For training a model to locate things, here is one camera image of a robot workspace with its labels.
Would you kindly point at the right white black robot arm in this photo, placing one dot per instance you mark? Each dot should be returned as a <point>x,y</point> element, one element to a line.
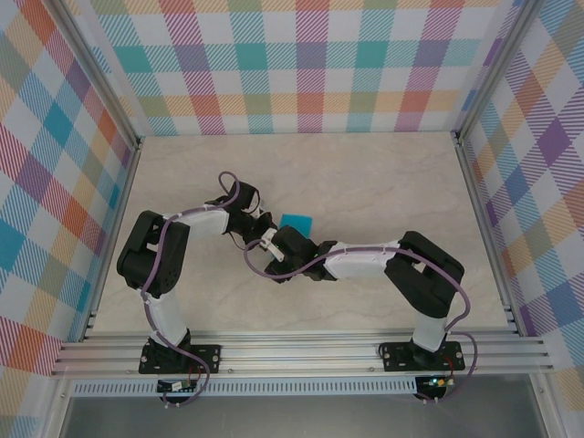
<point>424,278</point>

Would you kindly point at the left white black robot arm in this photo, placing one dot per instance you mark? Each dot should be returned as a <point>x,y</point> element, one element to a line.
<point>153,255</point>

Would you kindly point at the aluminium mounting rail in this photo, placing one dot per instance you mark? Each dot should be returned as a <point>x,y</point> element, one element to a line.
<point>301,353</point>

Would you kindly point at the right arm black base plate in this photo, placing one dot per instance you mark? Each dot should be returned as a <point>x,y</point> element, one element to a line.
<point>394,356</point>

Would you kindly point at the aluminium side rail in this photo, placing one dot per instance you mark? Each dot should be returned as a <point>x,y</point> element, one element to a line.
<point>486,228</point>
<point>111,237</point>

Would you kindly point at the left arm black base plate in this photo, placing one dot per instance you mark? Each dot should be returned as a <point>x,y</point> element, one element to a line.
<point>207,358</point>

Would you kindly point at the aluminium frame post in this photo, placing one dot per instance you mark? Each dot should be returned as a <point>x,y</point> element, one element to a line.
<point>493,73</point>
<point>98,75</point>

